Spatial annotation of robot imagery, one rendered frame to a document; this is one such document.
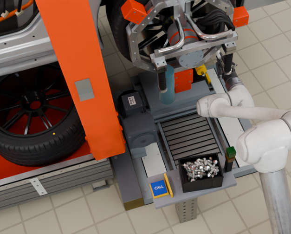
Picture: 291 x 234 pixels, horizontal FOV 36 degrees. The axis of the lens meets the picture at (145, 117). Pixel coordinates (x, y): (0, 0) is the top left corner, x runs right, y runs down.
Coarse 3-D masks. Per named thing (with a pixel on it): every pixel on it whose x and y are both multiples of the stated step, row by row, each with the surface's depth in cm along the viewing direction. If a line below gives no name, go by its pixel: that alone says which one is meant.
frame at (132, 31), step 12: (156, 0) 202; (168, 0) 201; (180, 0) 203; (192, 0) 205; (216, 0) 210; (228, 0) 218; (156, 12) 205; (228, 12) 218; (132, 24) 213; (144, 24) 209; (132, 36) 213; (132, 48) 221; (216, 48) 240; (132, 60) 228; (144, 60) 237; (204, 60) 245; (156, 72) 242
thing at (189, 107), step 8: (136, 80) 301; (208, 80) 292; (136, 88) 294; (144, 96) 293; (144, 104) 289; (184, 104) 287; (192, 104) 286; (152, 112) 286; (160, 112) 285; (168, 112) 282; (176, 112) 284; (184, 112) 287; (160, 120) 287
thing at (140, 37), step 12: (204, 0) 223; (168, 12) 224; (192, 12) 226; (204, 12) 248; (156, 24) 228; (168, 24) 235; (216, 24) 237; (144, 36) 252; (156, 36) 235; (144, 48) 243; (156, 48) 250
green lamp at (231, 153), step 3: (228, 147) 210; (231, 147) 210; (228, 150) 209; (231, 150) 209; (234, 150) 209; (228, 153) 208; (231, 153) 208; (234, 153) 208; (228, 156) 210; (231, 156) 210
